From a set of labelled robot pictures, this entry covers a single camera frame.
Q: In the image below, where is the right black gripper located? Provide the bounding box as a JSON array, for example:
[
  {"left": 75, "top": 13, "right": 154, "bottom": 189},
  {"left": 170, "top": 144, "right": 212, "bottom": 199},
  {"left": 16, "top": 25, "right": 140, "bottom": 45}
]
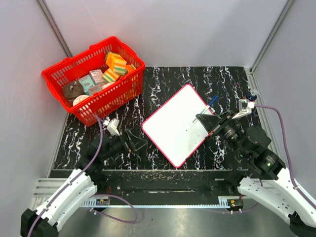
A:
[{"left": 196, "top": 110, "right": 248, "bottom": 157}]

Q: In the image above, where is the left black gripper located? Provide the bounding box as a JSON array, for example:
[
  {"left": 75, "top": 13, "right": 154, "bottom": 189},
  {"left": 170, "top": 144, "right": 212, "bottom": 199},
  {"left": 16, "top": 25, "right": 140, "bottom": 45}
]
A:
[{"left": 102, "top": 129, "right": 147, "bottom": 161}]

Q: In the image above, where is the blue capped whiteboard marker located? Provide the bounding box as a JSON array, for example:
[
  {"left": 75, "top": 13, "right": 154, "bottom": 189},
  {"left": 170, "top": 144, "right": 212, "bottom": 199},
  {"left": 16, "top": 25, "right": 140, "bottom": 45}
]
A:
[{"left": 185, "top": 95, "right": 219, "bottom": 131}]

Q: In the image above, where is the pink framed whiteboard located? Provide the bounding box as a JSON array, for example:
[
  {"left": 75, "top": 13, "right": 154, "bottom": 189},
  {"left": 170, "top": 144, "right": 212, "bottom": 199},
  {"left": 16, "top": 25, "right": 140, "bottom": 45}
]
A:
[{"left": 141, "top": 84, "right": 208, "bottom": 168}]

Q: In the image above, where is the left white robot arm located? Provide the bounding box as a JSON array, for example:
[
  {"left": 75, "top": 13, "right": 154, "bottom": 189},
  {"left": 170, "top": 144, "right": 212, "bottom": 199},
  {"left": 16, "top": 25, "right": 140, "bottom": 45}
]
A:
[{"left": 20, "top": 130, "right": 148, "bottom": 237}]

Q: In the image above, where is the pink box lower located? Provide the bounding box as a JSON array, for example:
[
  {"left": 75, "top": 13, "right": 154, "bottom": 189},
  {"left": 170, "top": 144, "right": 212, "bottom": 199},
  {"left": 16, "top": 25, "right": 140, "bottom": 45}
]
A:
[{"left": 88, "top": 84, "right": 102, "bottom": 96}]

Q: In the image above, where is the striped sponge lower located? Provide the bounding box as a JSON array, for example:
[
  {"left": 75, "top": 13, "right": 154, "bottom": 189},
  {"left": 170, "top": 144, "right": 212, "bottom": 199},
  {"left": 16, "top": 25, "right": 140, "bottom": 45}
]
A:
[{"left": 102, "top": 68, "right": 120, "bottom": 83}]

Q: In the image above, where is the red plastic shopping basket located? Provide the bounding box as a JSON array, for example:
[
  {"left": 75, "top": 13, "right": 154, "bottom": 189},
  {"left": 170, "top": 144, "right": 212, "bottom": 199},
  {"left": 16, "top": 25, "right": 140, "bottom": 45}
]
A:
[{"left": 41, "top": 36, "right": 145, "bottom": 127}]

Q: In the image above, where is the pink round pastry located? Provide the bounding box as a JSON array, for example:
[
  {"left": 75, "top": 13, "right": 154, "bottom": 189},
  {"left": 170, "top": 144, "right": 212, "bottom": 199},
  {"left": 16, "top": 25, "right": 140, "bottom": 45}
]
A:
[{"left": 73, "top": 94, "right": 89, "bottom": 106}]

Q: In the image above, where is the pink small box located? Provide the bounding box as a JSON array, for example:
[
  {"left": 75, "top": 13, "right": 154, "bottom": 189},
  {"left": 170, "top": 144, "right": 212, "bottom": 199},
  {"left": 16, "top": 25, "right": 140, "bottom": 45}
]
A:
[{"left": 89, "top": 69, "right": 106, "bottom": 85}]

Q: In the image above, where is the teal small box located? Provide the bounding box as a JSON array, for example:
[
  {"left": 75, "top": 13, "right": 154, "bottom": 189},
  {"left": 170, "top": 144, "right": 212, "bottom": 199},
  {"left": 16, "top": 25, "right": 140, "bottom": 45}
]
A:
[{"left": 78, "top": 75, "right": 95, "bottom": 95}]

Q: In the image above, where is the striped sponge stack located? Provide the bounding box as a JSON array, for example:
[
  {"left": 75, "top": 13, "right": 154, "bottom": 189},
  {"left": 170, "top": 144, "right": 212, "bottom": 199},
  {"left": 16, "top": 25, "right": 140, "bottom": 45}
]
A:
[{"left": 105, "top": 52, "right": 127, "bottom": 75}]

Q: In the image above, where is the brown round bread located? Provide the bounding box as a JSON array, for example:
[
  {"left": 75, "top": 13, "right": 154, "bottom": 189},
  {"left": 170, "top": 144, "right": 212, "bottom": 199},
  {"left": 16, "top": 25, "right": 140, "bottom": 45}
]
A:
[{"left": 62, "top": 80, "right": 84, "bottom": 101}]

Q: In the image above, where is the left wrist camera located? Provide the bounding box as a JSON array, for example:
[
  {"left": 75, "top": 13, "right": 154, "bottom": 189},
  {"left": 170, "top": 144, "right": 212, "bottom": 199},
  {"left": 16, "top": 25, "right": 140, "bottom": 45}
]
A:
[{"left": 103, "top": 118, "right": 120, "bottom": 136}]

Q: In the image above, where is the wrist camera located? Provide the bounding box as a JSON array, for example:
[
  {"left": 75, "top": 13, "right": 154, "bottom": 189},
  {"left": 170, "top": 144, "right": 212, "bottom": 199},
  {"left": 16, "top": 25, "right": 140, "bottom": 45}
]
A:
[
  {"left": 238, "top": 99, "right": 255, "bottom": 117},
  {"left": 103, "top": 118, "right": 120, "bottom": 136}
]

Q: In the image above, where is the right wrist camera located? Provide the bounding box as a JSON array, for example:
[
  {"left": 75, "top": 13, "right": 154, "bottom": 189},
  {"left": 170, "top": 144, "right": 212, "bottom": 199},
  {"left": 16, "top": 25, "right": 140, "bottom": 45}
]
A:
[{"left": 238, "top": 99, "right": 255, "bottom": 117}]

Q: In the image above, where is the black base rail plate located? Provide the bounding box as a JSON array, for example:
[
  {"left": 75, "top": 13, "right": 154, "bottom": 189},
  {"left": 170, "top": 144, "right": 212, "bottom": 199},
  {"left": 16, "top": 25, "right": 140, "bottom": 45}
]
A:
[{"left": 97, "top": 170, "right": 240, "bottom": 205}]

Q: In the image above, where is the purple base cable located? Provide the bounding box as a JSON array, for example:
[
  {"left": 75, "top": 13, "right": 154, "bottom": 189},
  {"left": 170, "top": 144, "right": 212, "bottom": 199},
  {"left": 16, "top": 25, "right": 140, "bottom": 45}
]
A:
[{"left": 90, "top": 194, "right": 140, "bottom": 224}]

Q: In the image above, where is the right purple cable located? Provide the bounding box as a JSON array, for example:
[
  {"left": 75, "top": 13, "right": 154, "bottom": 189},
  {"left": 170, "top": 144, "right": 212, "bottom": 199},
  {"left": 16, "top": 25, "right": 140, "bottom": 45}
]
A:
[{"left": 254, "top": 104, "right": 316, "bottom": 210}]

